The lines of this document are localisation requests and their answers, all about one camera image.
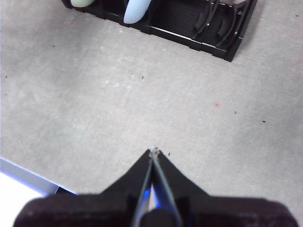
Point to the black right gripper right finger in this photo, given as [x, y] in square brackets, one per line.
[213, 212]

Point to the blue round plate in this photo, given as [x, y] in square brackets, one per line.
[135, 11]

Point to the black plastic plate rack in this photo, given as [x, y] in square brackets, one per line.
[177, 26]

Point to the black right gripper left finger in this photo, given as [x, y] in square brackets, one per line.
[94, 210]

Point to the pale green round plate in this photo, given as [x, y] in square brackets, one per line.
[81, 2]

